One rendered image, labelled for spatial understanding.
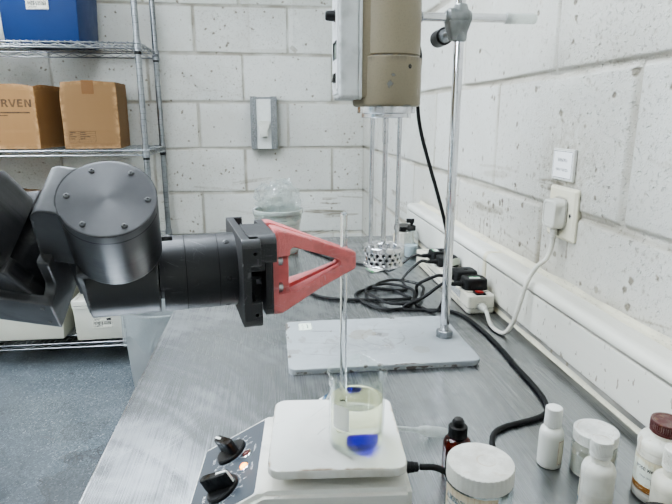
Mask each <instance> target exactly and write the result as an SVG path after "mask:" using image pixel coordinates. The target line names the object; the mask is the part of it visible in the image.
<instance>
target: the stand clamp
mask: <svg viewBox="0 0 672 504"><path fill-rule="evenodd" d="M537 19H538V17H537V14H533V13H508V12H506V13H505V14H493V13H472V11H470V10H469V9H468V5H467V4H466V3H458V4H455V5H454V8H449V9H447V10H446V11H445V12H422V20H421V22H423V21H428V22H444V27H442V28H440V29H438V30H436V31H434V32H433V33H432V34H431V36H430V42H431V44H432V46H434V47H435V48H440V47H443V46H445V45H447V44H449V43H450V42H451V41H453V42H455V41H464V42H465V41H466V39H467V32H468V30H469V27H470V24H471V22H477V23H504V24H535V23H536V22H537Z"/></svg>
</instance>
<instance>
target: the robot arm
mask: <svg viewBox="0 0 672 504"><path fill-rule="evenodd" d="M294 247H295V248H299V249H302V250H306V251H310V252H314V253H318V254H322V255H325V256H329V257H332V258H335V259H334V261H332V262H330V263H327V264H325V265H322V266H320V267H317V268H315V269H312V270H309V271H306V272H303V273H300V274H297V275H294V276H291V277H289V259H288V257H289V256H290V250H291V249H292V248H294ZM355 267H356V252H355V251H353V250H352V249H349V248H344V247H341V246H340V245H338V244H335V243H332V242H329V241H326V240H323V239H321V238H318V237H315V236H312V235H310V234H307V233H304V232H301V231H299V230H296V229H293V228H291V227H288V226H285V225H283V224H280V223H277V222H274V221H272V220H269V219H259V220H254V224H242V217H227V218H226V232H220V233H202V234H185V235H172V236H161V228H160V217H159V207H158V196H157V190H156V187H155V185H154V183H153V181H152V180H151V178H150V177H149V176H148V175H147V174H146V173H144V172H143V171H142V170H140V169H139V168H137V167H135V166H132V165H130V164H127V163H123V162H117V161H100V162H94V163H90V164H87V165H84V166H82V167H80V168H70V167H64V166H56V167H53V168H52V169H51V170H50V172H49V175H48V177H47V179H46V181H45V184H44V186H43V188H42V191H41V192H40V191H31V192H26V191H25V190H24V189H23V188H22V187H21V186H20V185H19V184H18V183H17V182H16V181H15V180H14V179H13V178H12V177H11V176H10V175H9V174H7V173H6V172H5V171H0V319H3V320H11V321H18V322H26V323H33V324H41V325H49V326H56V327H62V325H63V322H64V319H65V316H66V314H67V311H68V308H69V305H70V302H71V300H72V297H73V294H74V291H75V288H76V285H77V286H78V289H79V292H80V294H83V296H84V299H85V302H86V304H87V307H88V310H89V312H90V313H91V315H92V317H93V318H100V317H110V316H120V315H131V314H141V313H152V312H162V299H165V308H166V311H173V310H183V309H193V308H204V307H214V306H225V305H236V308H237V310H238V313H239V315H240V318H241V320H242V323H243V325H244V327H255V326H262V325H263V310H264V312H265V314H266V315H270V314H280V313H284V312H285V311H287V310H288V309H290V308H291V307H293V306H294V305H296V304H297V303H299V302H300V301H302V300H303V299H305V298H306V297H308V296H309V295H311V294H312V293H314V292H315V291H317V290H318V289H320V288H321V287H323V286H325V285H326V284H328V283H330V282H332V281H333V280H335V279H337V278H339V277H341V276H342V275H344V274H346V273H348V272H350V271H351V270H353V269H355Z"/></svg>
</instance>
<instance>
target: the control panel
mask: <svg viewBox="0 0 672 504"><path fill-rule="evenodd" d="M264 425H265V420H264V421H262V422H260V423H258V424H256V425H255V426H253V427H251V428H249V429H247V430H245V431H244V432H242V433H240V434H238V435H236V436H235V437H233V438H231V439H232V440H233V441H234V440H237V439H243V440H244V441H245V448H244V450H243V451H242V452H241V454H240V455H239V456H238V457H237V458H235V459H234V460H233V461H231V462H229V463H227V464H224V465H220V464H219V463H218V462H217V456H218V454H219V453H220V451H221V450H220V449H219V447H218V446H216V447H215V448H213V449H211V450H209V451H207V454H206V457H205V460H204V463H203V466H202V470H201V473H200V476H199V479H198V482H197V486H196V489H195V492H194V495H193V499H192V502H191V504H210V503H209V502H208V501H207V499H206V497H207V492H206V491H205V489H204V488H203V487H202V485H201V484H200V482H199V481H200V479H201V478H202V477H203V476H204V475H207V474H210V473H214V472H217V471H220V470H223V469H227V470H228V471H229V473H230V474H236V476H237V477H238V484H237V486H236V488H235V489H234V490H233V492H232V493H231V494H230V495H229V496H228V497H226V498H225V499H224V500H222V501H220V502H218V503H216V504H236V503H238V502H240V501H242V500H244V499H246V498H247V497H249V496H251V495H252V494H254V491H255V486H256V479H257V472H258V466H259V459H260V452H261V445H262V439H263V432H264ZM245 450H250V452H249V453H248V454H247V455H246V456H243V455H242V454H243V452H244V451H245ZM244 462H246V463H247V466H246V467H245V468H243V469H240V465H241V464H242V463H244Z"/></svg>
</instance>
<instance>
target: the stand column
mask: <svg viewBox="0 0 672 504"><path fill-rule="evenodd" d="M463 53H464V41H455V42H454V53H453V74H452V95H451V115H450V136H449V156H448V177H447V198H446V218H445V239H444V259H443V280H442V301H441V321H440V323H441V325H440V328H437V329H436V336H437V337H438V338H441V339H450V338H452V335H453V331H452V330H451V329H450V328H449V319H450V300H451V281H452V262H453V243H454V224H455V205H456V186H457V167H458V148H459V129H460V110H461V91H462V72H463Z"/></svg>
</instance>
